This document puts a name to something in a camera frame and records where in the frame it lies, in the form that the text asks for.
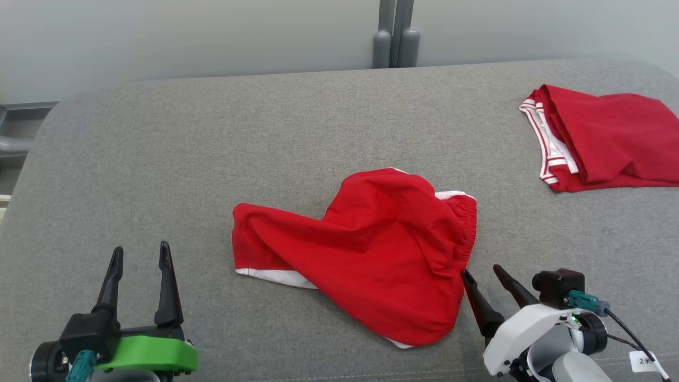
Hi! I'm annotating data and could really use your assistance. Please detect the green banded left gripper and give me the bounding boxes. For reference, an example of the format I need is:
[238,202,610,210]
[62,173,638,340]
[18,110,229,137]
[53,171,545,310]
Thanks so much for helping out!
[92,241,198,372]

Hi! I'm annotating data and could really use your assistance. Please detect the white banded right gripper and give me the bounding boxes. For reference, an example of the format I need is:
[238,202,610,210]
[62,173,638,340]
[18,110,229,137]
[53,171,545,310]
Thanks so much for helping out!
[460,264,584,377]

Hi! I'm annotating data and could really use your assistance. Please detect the red shorts with white stripe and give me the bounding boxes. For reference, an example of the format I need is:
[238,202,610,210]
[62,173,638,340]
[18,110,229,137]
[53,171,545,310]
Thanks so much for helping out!
[232,168,477,349]

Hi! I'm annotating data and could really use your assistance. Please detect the red Bulls 23 jersey shirt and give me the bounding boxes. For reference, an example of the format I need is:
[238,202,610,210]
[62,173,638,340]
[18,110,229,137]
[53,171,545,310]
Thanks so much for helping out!
[519,84,679,193]

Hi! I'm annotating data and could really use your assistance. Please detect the left arm cable teal plug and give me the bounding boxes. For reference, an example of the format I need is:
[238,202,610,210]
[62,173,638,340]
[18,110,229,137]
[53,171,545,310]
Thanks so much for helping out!
[66,350,97,382]

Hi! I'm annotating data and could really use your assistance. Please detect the white paper cable tag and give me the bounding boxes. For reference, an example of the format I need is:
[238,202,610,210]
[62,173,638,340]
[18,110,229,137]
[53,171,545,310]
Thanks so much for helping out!
[630,350,658,373]

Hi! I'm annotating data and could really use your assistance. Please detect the grey single metal partition post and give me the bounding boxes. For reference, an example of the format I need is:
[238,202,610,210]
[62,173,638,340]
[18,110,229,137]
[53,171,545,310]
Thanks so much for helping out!
[0,102,59,160]

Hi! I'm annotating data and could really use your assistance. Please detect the grey double metal partition post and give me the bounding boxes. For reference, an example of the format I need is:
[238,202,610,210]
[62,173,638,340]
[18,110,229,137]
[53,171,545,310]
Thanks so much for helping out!
[372,0,421,69]

